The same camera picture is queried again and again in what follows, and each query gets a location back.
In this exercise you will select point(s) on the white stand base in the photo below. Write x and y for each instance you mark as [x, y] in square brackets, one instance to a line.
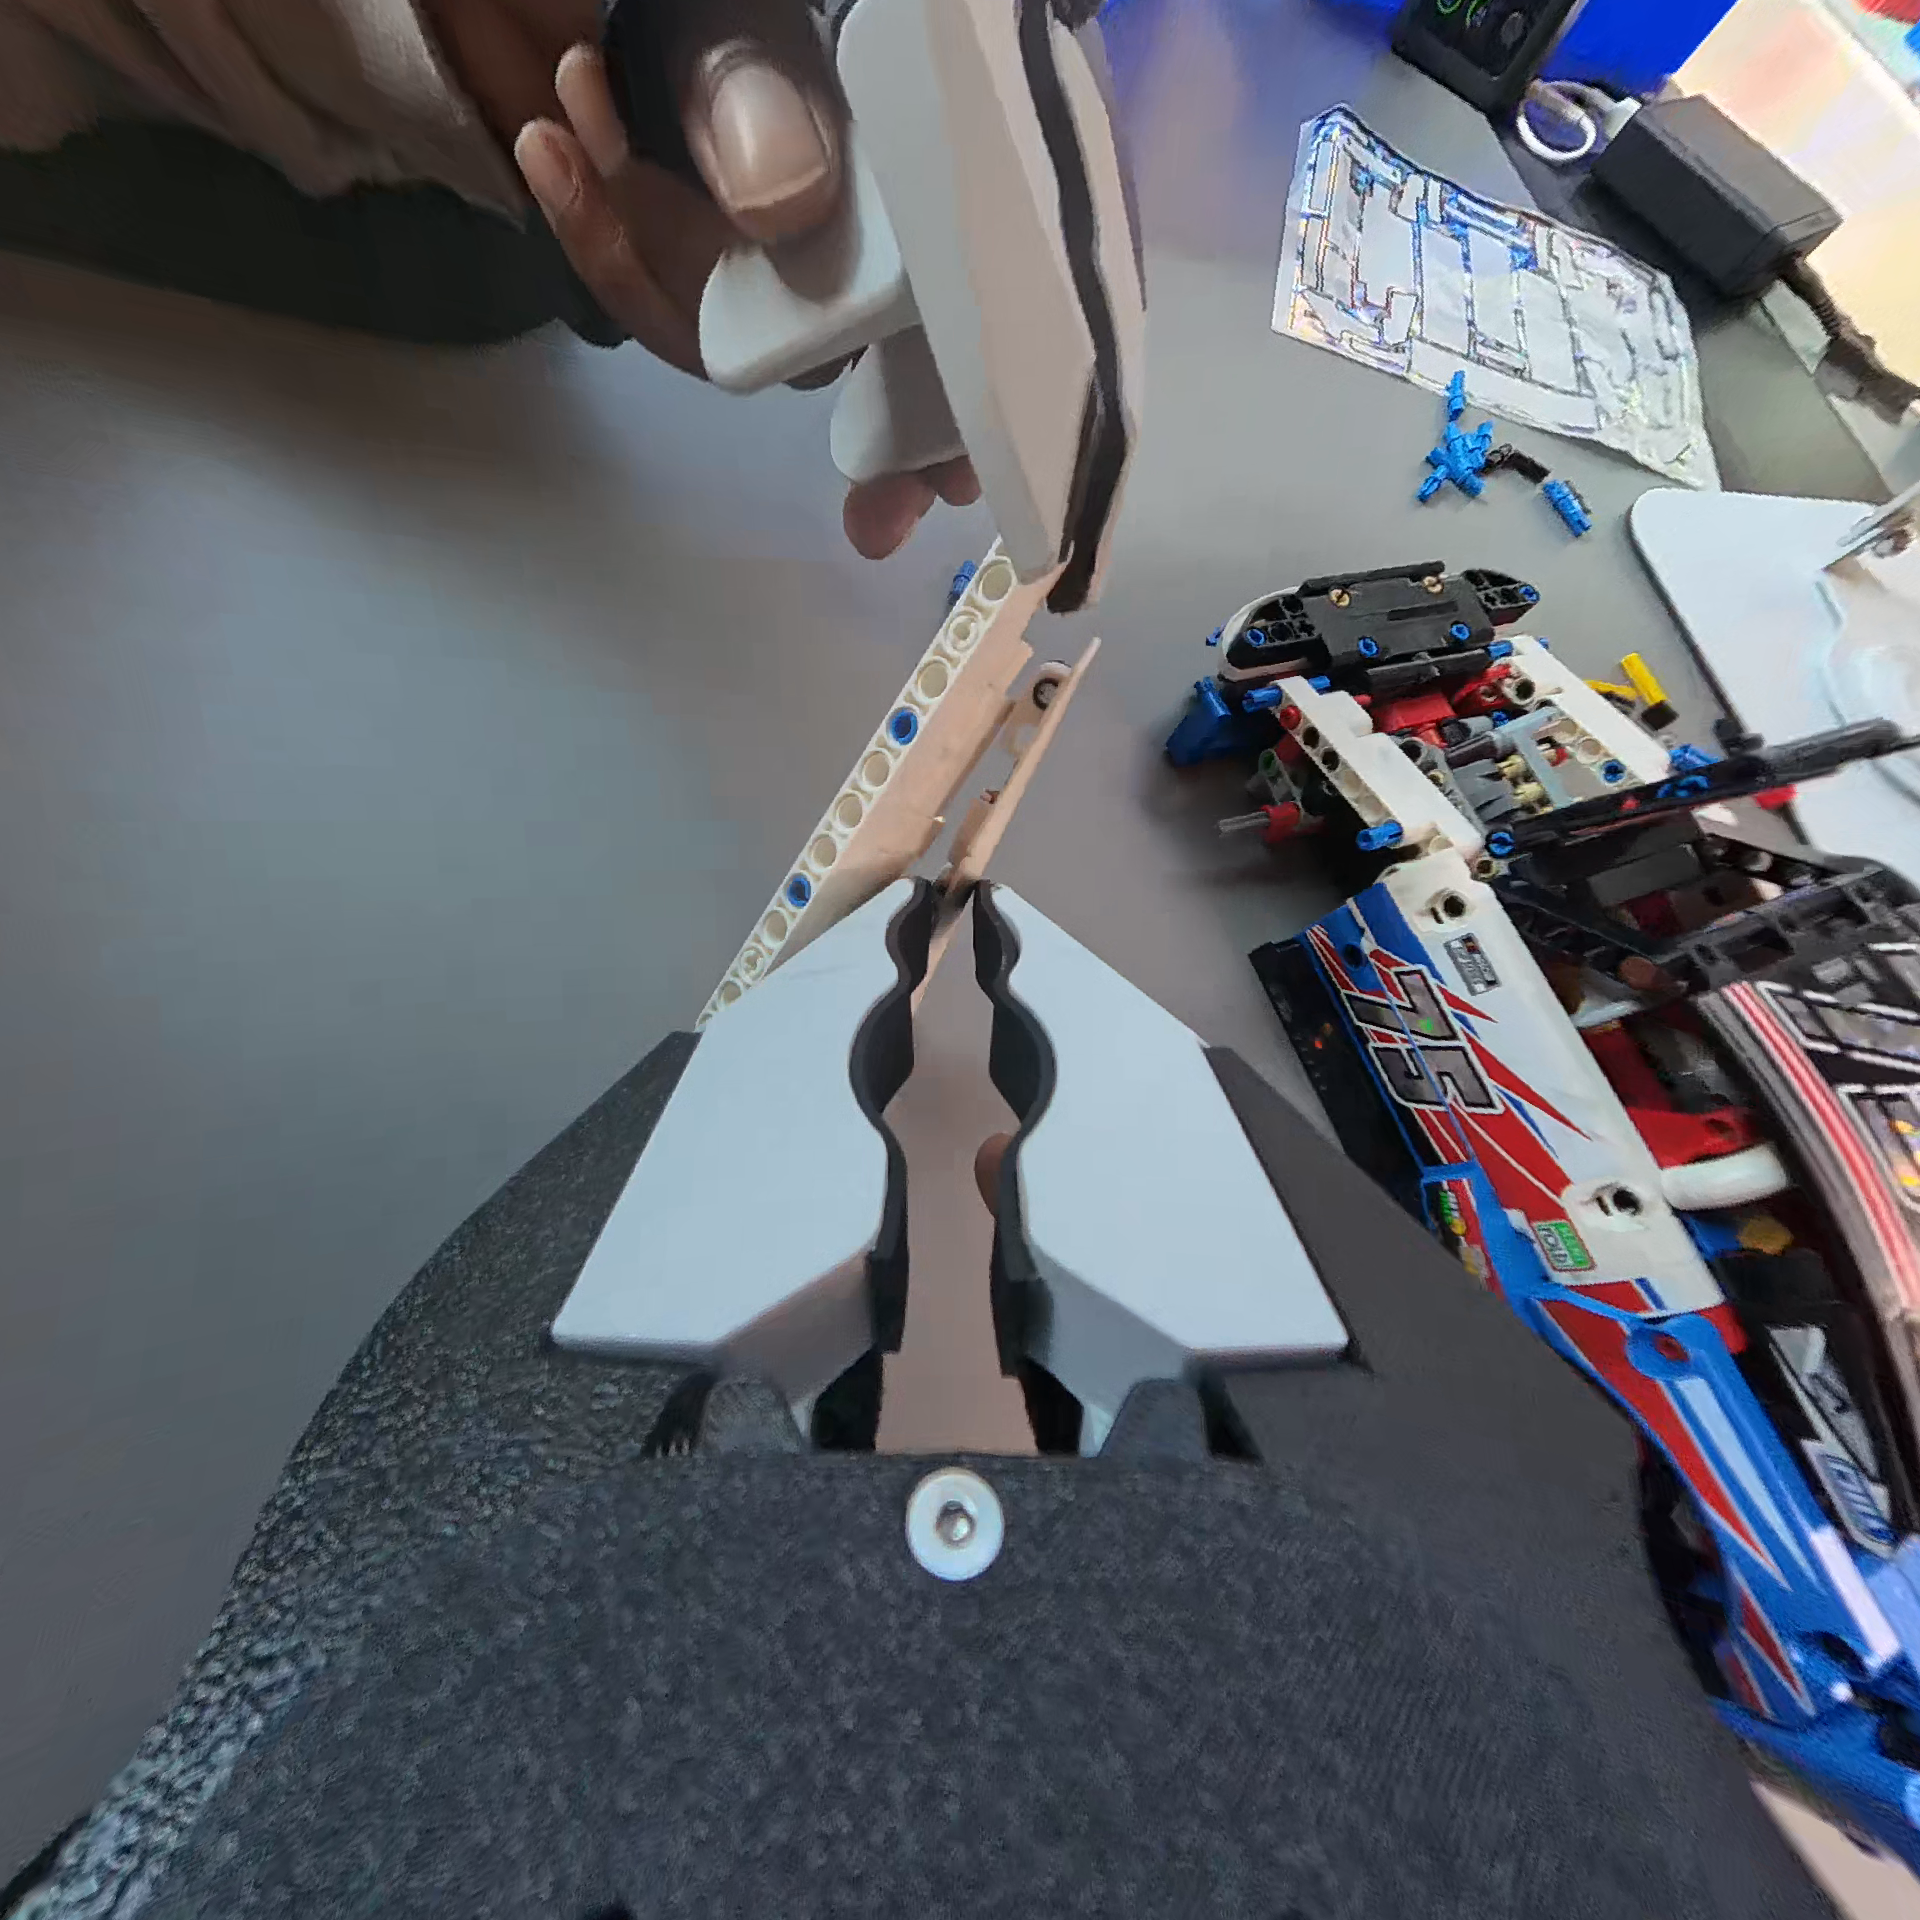
[1726, 600]

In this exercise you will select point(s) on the yellow toy piece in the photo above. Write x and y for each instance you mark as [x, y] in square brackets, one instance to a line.
[1642, 684]

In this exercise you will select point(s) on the pile of blue toy pins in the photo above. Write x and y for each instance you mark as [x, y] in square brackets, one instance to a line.
[1463, 449]

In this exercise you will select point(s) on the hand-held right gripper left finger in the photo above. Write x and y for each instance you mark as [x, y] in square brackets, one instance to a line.
[735, 1186]

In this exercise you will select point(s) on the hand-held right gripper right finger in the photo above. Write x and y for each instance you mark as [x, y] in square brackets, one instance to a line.
[1169, 1186]

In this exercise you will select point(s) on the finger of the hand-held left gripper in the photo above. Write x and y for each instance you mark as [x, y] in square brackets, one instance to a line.
[975, 226]
[1129, 271]

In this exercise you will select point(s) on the white toy wing panel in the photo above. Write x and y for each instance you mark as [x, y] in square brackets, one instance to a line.
[1023, 757]

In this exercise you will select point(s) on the white toy beam with tiles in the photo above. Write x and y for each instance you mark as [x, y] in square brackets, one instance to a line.
[937, 722]

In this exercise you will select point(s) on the person's left hand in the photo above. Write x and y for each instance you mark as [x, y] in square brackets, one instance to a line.
[767, 144]

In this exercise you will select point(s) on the black electronic device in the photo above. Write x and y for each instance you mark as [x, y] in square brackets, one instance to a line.
[1476, 46]

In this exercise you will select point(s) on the person's right hand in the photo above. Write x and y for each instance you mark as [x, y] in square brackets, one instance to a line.
[991, 1180]

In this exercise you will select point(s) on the dark cloth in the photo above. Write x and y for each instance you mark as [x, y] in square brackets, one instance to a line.
[224, 239]

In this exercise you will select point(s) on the blue red white toy car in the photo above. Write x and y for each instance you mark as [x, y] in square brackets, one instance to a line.
[1529, 1050]

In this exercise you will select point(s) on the black power adapter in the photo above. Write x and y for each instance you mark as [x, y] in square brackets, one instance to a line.
[1710, 197]

